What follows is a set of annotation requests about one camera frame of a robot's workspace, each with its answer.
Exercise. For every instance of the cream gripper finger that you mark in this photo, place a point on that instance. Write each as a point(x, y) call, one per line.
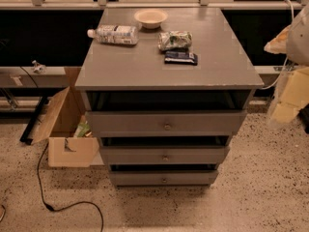
point(290, 96)
point(278, 44)

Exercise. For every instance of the grey bottom drawer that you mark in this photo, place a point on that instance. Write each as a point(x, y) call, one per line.
point(163, 178)

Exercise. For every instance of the grey drawer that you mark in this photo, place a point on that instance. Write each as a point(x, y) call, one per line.
point(211, 155)
point(170, 123)
point(163, 178)

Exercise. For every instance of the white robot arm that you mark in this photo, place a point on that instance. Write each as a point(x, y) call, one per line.
point(298, 40)

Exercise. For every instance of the grey drawer cabinet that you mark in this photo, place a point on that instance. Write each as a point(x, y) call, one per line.
point(131, 79)

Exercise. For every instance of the grey middle drawer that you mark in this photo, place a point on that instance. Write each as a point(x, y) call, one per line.
point(211, 155)

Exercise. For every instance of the grey top drawer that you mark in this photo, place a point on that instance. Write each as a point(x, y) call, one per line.
point(170, 123)

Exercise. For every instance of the open cardboard box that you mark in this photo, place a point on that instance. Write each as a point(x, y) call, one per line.
point(65, 112)

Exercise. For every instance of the dark blue snack packet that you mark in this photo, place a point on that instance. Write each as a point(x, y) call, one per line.
point(180, 57)

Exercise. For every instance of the green white snack bag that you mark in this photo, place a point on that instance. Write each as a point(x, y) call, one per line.
point(174, 40)

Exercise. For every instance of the white ceramic bowl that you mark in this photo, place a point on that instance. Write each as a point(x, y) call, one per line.
point(150, 18)

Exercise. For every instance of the clear plastic water bottle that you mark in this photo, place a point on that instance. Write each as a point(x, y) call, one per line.
point(114, 34)

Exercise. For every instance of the green packet in box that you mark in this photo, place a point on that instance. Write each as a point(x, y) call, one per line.
point(82, 130)

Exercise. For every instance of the small clear clamp object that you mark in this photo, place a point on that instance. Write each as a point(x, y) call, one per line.
point(37, 67)

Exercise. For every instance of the black bar leaning on floor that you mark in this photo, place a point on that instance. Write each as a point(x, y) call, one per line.
point(25, 136)

